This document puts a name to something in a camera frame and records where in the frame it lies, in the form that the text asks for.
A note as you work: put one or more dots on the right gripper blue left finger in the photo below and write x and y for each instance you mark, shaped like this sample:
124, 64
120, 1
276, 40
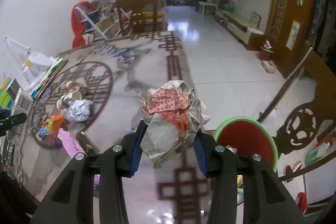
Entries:
136, 153

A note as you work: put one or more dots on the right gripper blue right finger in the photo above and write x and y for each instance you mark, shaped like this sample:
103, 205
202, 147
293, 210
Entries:
200, 153

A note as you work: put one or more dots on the orange yellow snack bag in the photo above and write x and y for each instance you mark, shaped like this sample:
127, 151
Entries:
50, 127

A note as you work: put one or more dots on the pink plastic bag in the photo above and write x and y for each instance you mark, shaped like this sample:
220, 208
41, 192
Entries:
70, 143

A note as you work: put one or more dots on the silver foil ball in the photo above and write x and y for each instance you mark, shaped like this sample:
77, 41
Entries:
79, 110

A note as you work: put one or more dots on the beige paper cup wad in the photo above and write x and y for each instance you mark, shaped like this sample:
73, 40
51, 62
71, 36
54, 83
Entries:
75, 92

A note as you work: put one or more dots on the brown Baisha cigarette pack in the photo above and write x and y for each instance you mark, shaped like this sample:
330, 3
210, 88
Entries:
86, 144

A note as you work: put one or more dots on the stack of colourful books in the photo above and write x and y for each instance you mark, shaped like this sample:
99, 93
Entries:
14, 101

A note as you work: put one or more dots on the red bin with green rim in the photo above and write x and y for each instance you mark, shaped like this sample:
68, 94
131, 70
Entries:
247, 137

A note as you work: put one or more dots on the clear plastic lamp box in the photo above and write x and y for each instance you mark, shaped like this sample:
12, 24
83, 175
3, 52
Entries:
28, 67

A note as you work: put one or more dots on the cardboard tissue box on floor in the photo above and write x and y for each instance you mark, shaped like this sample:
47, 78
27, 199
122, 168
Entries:
269, 66

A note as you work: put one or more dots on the red cloth on rack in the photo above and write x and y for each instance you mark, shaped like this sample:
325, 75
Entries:
77, 26

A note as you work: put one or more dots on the red slipper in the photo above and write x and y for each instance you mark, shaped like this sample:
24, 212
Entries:
302, 202

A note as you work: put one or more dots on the green detergent bottle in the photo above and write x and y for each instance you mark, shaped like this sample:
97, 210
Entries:
317, 153

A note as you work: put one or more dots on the small red pot decoration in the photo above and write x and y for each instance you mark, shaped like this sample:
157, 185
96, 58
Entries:
266, 51

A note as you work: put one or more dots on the carved dark wooden chair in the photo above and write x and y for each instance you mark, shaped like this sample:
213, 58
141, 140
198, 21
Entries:
299, 112

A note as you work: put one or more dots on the low white tv cabinet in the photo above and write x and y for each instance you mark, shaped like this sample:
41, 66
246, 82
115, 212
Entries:
243, 30

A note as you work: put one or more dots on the wooden bench chair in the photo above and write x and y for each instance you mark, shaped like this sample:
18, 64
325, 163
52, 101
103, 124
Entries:
140, 16

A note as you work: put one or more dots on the white bookshelf rack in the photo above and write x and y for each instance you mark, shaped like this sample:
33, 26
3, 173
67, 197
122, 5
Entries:
103, 23

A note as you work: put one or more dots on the white small stool table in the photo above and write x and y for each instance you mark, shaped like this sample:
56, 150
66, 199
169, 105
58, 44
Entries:
203, 6

